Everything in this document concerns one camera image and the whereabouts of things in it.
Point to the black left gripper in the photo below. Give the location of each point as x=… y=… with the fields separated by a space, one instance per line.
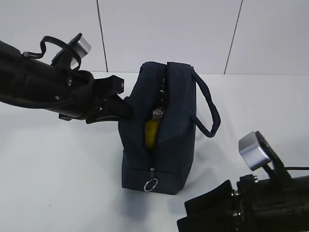
x=92 y=100

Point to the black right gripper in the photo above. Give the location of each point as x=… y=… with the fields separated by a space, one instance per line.
x=262 y=206

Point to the yellow lemon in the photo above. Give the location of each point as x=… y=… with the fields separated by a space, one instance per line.
x=150 y=129

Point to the dark navy lunch bag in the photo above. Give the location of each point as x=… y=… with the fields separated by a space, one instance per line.
x=188 y=107

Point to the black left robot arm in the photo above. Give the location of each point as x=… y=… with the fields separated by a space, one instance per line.
x=29 y=83

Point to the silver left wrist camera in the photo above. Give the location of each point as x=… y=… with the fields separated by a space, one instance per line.
x=72 y=53

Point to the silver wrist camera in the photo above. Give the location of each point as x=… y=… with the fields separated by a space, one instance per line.
x=72 y=53
x=257 y=153

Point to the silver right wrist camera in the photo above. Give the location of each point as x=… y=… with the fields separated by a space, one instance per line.
x=257 y=153

